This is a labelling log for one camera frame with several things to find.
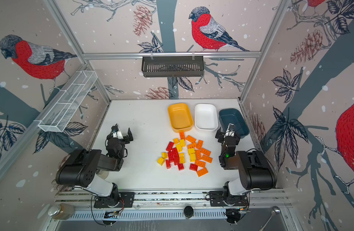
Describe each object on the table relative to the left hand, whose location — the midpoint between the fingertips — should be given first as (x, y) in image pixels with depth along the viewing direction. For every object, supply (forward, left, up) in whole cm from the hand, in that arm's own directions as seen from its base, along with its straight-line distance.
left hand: (123, 126), depth 90 cm
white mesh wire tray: (-5, +25, +19) cm, 32 cm away
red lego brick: (-9, -30, -10) cm, 32 cm away
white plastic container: (+15, -56, -10) cm, 59 cm away
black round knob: (-44, -41, -1) cm, 60 cm away
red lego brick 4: (-21, -29, -11) cm, 38 cm away
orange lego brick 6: (-20, -49, -11) cm, 54 cm away
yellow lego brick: (-19, -25, -8) cm, 33 cm away
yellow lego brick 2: (-14, -27, -10) cm, 32 cm away
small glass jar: (-44, +17, -3) cm, 48 cm away
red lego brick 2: (-22, -44, -10) cm, 51 cm away
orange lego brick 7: (0, -38, -10) cm, 39 cm away
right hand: (0, -68, -1) cm, 68 cm away
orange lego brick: (-17, -53, -11) cm, 57 cm away
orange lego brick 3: (-7, -50, -11) cm, 52 cm away
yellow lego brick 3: (-16, -44, -10) cm, 48 cm away
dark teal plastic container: (+17, -79, -11) cm, 81 cm away
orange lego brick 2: (-4, -44, -10) cm, 45 cm away
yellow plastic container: (+15, -37, -10) cm, 41 cm away
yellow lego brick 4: (-16, -38, -11) cm, 42 cm away
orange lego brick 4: (-12, -53, -11) cm, 55 cm away
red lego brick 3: (-21, -37, -11) cm, 44 cm away
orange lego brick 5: (-24, -50, -11) cm, 57 cm away
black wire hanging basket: (+44, -31, +16) cm, 56 cm away
